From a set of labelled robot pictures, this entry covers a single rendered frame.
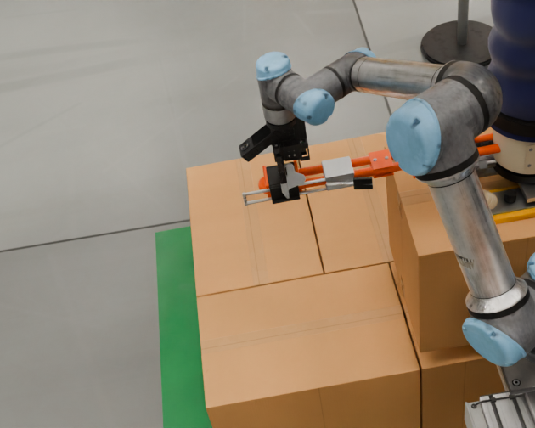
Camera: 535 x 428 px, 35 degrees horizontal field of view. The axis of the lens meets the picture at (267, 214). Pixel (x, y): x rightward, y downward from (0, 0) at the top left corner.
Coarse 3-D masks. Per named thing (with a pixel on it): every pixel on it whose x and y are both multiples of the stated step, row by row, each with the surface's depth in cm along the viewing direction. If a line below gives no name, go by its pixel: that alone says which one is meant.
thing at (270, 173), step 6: (294, 162) 206; (264, 168) 206; (270, 168) 206; (276, 168) 206; (294, 168) 205; (264, 174) 205; (270, 174) 204; (276, 174) 204; (270, 180) 203; (276, 180) 203; (300, 186) 203
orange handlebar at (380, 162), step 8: (480, 136) 206; (488, 136) 205; (496, 144) 203; (376, 152) 206; (384, 152) 206; (480, 152) 202; (488, 152) 203; (496, 152) 203; (352, 160) 206; (360, 160) 206; (368, 160) 206; (376, 160) 204; (384, 160) 204; (304, 168) 206; (312, 168) 206; (320, 168) 206; (368, 168) 203; (376, 168) 202; (384, 168) 202; (392, 168) 203; (400, 168) 203; (320, 176) 204; (360, 176) 203; (368, 176) 204; (376, 176) 204; (384, 176) 204; (264, 184) 204; (312, 184) 203; (320, 184) 204
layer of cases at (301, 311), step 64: (192, 192) 294; (320, 192) 286; (384, 192) 282; (256, 256) 270; (320, 256) 271; (384, 256) 263; (256, 320) 252; (320, 320) 249; (384, 320) 246; (256, 384) 236; (320, 384) 234; (384, 384) 236; (448, 384) 240
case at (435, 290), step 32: (416, 192) 215; (416, 224) 207; (512, 224) 203; (416, 256) 203; (448, 256) 202; (512, 256) 204; (416, 288) 213; (448, 288) 210; (416, 320) 224; (448, 320) 220
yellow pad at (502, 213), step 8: (496, 192) 208; (504, 192) 204; (512, 192) 204; (520, 192) 207; (504, 200) 205; (512, 200) 204; (520, 200) 205; (496, 208) 204; (504, 208) 204; (512, 208) 204; (520, 208) 203; (528, 208) 203; (496, 216) 203; (504, 216) 203; (512, 216) 203; (520, 216) 203; (528, 216) 203
